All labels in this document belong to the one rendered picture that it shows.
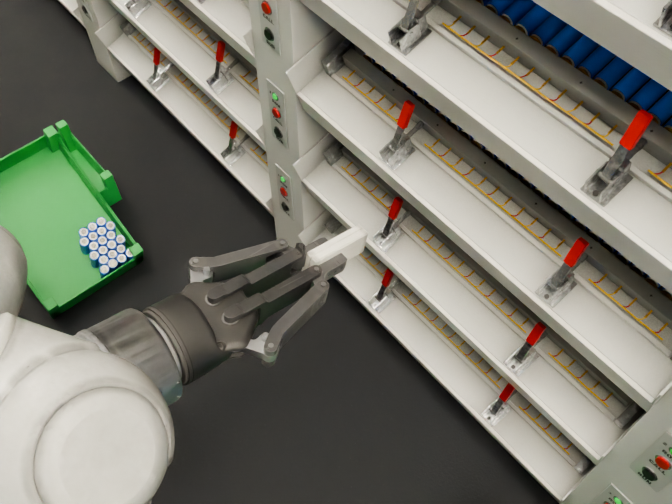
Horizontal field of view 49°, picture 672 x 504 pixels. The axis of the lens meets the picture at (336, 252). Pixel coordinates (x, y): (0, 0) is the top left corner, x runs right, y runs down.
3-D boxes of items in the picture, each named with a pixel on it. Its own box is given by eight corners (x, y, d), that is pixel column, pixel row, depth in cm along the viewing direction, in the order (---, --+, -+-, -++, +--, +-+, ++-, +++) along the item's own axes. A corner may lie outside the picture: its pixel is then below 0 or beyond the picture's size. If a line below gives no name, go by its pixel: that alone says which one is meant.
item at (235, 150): (280, 223, 144) (257, 192, 132) (116, 59, 170) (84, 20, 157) (356, 154, 146) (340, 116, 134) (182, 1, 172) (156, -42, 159)
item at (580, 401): (596, 465, 99) (607, 453, 87) (308, 191, 124) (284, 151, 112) (700, 360, 101) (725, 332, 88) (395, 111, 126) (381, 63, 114)
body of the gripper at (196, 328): (134, 341, 68) (218, 295, 73) (186, 407, 65) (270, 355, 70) (130, 291, 63) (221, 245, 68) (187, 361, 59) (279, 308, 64)
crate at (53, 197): (143, 260, 147) (144, 250, 140) (52, 319, 140) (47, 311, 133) (56, 140, 149) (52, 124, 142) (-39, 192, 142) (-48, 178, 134)
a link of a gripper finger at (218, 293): (212, 328, 68) (203, 317, 69) (303, 273, 74) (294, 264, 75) (213, 302, 66) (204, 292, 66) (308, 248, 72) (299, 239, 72)
